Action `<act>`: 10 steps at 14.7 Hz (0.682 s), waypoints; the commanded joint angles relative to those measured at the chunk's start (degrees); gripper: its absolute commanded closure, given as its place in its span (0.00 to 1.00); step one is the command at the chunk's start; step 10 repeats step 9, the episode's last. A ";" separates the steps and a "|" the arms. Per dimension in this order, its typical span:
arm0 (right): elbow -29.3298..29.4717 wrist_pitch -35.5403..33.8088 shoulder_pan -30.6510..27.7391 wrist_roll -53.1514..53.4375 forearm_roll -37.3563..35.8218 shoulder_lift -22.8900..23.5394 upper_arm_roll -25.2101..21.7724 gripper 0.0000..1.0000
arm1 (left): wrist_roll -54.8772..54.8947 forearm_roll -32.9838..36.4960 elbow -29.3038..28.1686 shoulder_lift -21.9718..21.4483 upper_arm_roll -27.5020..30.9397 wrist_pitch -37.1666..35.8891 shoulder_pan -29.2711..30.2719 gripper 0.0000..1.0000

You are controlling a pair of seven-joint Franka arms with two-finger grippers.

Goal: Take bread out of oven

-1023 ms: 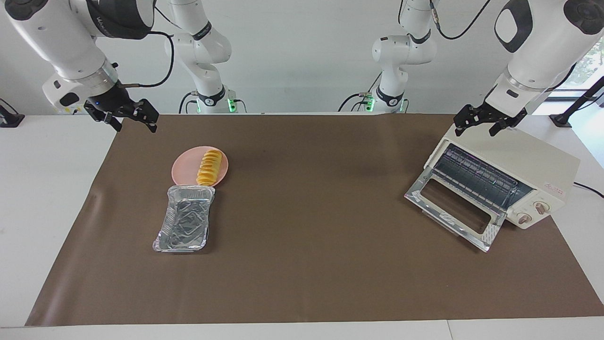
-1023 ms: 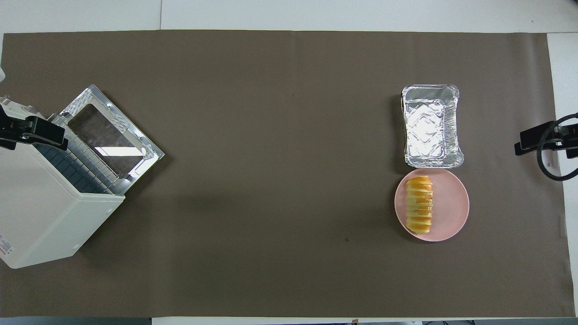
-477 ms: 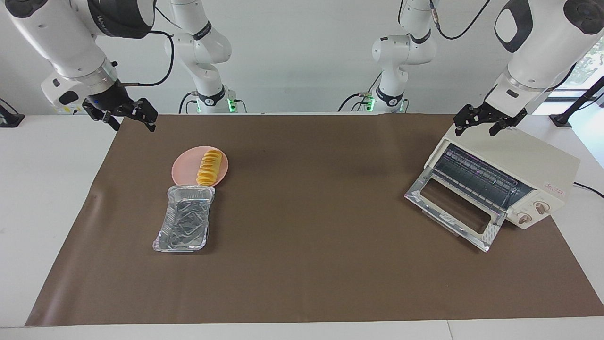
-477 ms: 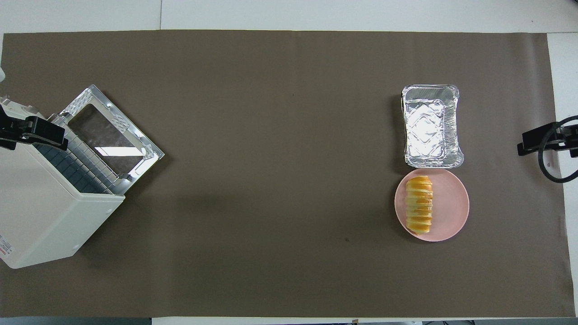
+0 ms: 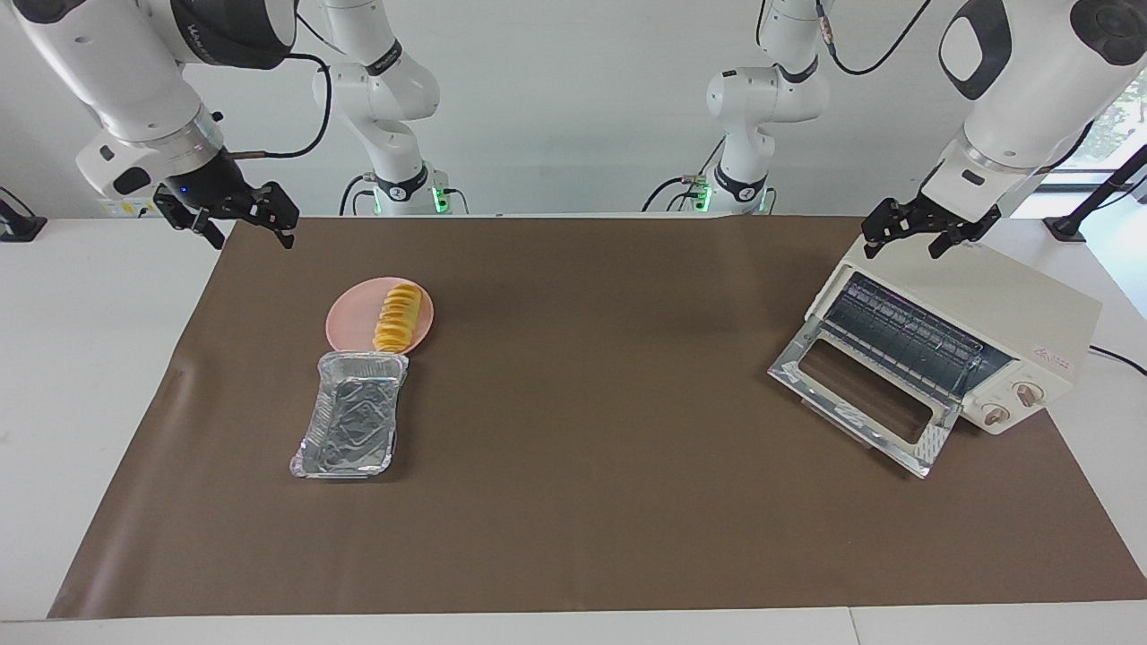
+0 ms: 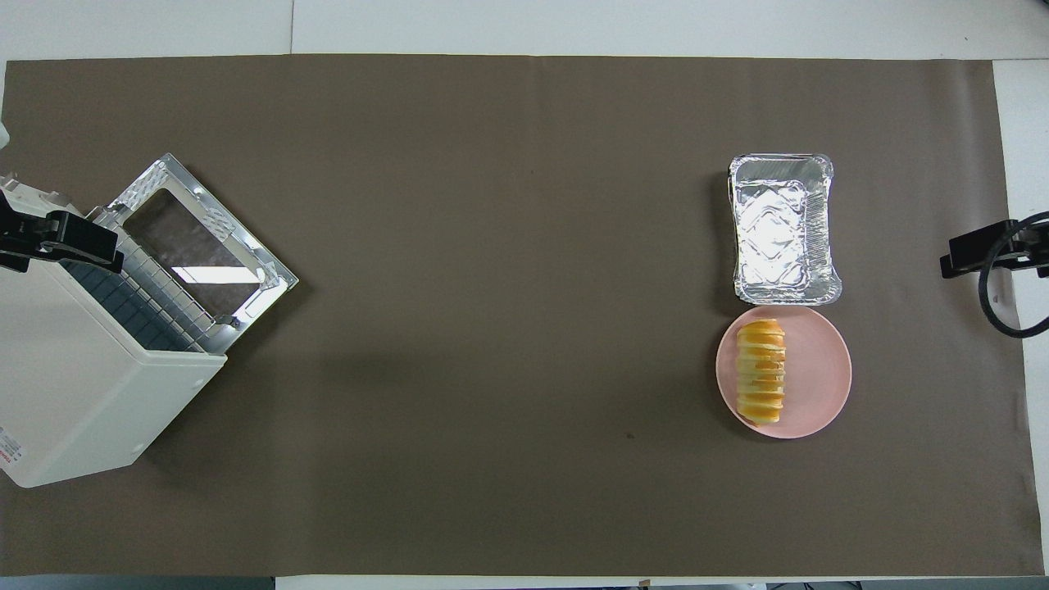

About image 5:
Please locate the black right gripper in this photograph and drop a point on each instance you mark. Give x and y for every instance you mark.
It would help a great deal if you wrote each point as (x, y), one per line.
(215, 184)

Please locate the black desk clamp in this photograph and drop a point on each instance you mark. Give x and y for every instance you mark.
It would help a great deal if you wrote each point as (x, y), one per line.
(18, 224)

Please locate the brown table mat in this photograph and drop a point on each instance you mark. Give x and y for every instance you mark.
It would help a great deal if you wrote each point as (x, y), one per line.
(627, 502)

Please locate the pink round plate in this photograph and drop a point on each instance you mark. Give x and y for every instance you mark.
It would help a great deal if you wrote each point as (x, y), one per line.
(351, 318)

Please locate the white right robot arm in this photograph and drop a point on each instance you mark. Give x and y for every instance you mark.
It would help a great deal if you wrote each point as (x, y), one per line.
(116, 63)

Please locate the sliced golden bread loaf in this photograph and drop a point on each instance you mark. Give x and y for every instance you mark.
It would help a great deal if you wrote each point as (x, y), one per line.
(397, 318)

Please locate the black angled stand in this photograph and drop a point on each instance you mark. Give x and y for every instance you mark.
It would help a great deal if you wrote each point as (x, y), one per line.
(1098, 193)

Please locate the window with greenery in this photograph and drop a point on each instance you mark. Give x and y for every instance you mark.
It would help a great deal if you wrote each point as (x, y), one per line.
(1120, 125)

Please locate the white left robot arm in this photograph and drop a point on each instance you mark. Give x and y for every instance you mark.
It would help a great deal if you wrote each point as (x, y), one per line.
(1030, 90)

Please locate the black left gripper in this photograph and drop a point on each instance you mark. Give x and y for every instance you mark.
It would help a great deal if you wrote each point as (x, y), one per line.
(936, 210)

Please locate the small cream oven knob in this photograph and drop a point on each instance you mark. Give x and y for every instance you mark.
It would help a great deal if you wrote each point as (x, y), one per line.
(995, 414)

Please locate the cream toaster oven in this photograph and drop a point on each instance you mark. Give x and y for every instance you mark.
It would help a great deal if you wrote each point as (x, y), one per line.
(1004, 296)

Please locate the aluminium foil tray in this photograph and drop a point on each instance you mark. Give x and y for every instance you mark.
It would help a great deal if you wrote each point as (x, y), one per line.
(351, 421)

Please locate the large cream oven knob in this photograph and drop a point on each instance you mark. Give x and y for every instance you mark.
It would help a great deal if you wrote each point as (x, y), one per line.
(1029, 392)

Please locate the white wall socket box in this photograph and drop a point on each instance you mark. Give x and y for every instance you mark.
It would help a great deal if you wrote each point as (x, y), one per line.
(112, 208)

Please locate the glass oven door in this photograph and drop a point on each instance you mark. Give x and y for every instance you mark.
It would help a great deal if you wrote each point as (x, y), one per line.
(932, 443)

